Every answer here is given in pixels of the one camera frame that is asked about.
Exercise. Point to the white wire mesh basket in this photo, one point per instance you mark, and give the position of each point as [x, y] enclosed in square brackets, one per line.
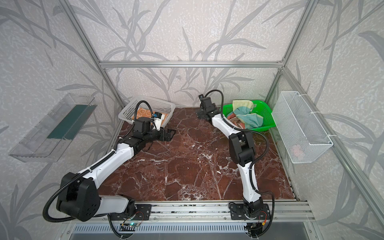
[298, 124]

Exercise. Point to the clear acrylic wall shelf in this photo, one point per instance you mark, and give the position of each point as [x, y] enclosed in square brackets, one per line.
[49, 139]

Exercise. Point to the blue yellow towel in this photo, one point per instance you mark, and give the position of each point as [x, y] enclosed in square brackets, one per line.
[243, 110]

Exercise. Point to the green plastic basket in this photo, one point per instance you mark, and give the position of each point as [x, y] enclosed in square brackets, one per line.
[262, 109]

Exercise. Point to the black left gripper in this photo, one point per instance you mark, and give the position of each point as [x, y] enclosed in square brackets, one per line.
[163, 134]

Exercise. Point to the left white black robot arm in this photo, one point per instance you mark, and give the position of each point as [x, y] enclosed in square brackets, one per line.
[78, 196]

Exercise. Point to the orange bunny pattern towel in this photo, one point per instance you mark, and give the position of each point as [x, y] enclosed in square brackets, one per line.
[147, 113]

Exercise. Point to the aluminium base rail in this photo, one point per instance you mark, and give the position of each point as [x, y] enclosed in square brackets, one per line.
[212, 217]

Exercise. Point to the pink object in wire basket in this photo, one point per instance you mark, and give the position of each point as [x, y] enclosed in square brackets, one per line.
[298, 152]

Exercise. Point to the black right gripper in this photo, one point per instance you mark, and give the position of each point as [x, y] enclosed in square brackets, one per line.
[202, 113]

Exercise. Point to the brown pink striped towel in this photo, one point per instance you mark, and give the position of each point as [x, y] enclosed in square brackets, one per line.
[236, 121]

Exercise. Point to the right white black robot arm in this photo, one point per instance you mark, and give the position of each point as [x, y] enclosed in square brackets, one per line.
[242, 152]

